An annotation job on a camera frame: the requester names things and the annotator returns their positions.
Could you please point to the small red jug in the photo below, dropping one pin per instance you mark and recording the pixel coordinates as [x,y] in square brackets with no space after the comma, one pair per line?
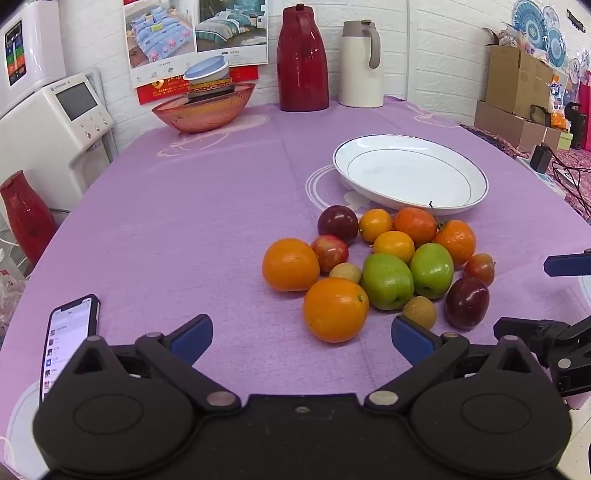
[25,217]

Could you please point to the patterned dark box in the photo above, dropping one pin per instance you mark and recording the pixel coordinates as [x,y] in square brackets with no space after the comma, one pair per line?
[210,94]

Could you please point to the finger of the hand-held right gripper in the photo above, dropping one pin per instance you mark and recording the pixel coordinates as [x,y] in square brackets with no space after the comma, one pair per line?
[565,265]
[547,334]

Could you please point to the red wall poster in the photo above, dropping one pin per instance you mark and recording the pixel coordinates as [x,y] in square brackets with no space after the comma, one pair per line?
[157,92]

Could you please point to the open cardboard box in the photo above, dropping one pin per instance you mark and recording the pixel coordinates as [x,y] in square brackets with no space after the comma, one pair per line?
[517,78]

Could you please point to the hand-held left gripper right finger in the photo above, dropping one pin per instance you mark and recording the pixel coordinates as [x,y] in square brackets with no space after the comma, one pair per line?
[410,338]

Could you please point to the red glass bowl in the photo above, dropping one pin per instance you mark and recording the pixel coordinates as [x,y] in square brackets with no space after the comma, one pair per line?
[203,117]

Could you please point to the purple tablecloth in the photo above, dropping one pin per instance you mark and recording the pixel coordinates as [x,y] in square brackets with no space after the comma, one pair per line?
[184,230]

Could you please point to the smartphone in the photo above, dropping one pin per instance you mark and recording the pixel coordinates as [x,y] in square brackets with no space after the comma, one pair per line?
[69,327]

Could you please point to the white power strip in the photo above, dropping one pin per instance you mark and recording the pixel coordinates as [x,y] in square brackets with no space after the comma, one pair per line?
[549,177]

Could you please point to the white water dispenser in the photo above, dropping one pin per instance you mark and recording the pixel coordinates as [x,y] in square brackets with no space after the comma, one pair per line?
[55,138]

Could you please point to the dark patterned cloth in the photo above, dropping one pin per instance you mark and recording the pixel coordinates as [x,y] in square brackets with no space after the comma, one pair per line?
[575,157]

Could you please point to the small pale yellow jujube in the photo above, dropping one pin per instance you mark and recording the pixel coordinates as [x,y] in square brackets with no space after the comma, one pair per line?
[345,272]

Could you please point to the small mandarin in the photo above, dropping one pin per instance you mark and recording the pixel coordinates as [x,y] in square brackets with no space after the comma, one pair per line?
[375,225]

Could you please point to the white wall water purifier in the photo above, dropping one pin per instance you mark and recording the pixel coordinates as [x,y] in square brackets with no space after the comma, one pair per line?
[32,50]

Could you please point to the large blue patterned wall plate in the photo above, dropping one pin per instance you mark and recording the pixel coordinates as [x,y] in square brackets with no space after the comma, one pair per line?
[531,21]

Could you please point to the flat cardboard box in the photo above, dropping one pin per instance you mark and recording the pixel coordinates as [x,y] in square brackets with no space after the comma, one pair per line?
[503,127]

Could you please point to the small red apple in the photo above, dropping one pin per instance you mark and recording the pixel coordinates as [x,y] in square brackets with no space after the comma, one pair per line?
[330,253]

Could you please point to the large orange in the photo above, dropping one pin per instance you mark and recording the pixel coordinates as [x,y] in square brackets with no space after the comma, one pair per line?
[335,310]
[291,264]

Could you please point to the clear plastic bag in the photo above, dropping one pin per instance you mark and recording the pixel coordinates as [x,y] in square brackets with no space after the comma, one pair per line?
[11,300]

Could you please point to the black power adapter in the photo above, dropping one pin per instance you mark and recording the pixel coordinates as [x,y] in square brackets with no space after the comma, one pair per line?
[540,158]

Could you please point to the green apple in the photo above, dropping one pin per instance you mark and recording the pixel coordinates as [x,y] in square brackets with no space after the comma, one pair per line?
[387,281]
[431,270]

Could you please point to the dark red plum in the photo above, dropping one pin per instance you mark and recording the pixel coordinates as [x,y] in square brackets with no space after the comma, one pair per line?
[338,224]
[466,302]

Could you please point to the blue lidded white bowl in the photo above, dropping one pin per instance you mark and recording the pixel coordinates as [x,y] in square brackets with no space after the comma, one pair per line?
[206,70]

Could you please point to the tangerine with stem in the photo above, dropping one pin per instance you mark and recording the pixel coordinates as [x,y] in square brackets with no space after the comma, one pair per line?
[457,242]

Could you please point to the red thermos jug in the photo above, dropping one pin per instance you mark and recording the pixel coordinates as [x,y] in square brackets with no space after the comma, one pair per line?
[302,64]

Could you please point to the small olive brown jujube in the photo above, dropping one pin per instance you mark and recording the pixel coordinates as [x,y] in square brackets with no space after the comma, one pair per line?
[419,312]

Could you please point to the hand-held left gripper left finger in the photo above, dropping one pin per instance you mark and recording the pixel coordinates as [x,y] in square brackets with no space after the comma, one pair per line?
[194,336]

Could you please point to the small yellow orange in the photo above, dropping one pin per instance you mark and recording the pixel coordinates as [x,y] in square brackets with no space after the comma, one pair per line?
[394,245]

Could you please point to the bedding wall poster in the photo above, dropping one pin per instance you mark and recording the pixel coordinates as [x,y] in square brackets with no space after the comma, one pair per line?
[194,27]

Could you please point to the white thermos jug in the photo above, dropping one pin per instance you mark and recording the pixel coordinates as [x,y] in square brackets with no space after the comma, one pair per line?
[358,69]

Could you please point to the white plate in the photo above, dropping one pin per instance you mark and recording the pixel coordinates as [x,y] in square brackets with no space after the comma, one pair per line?
[406,170]

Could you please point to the small red yellow plum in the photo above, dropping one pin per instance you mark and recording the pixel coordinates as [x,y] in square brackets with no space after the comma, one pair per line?
[480,269]

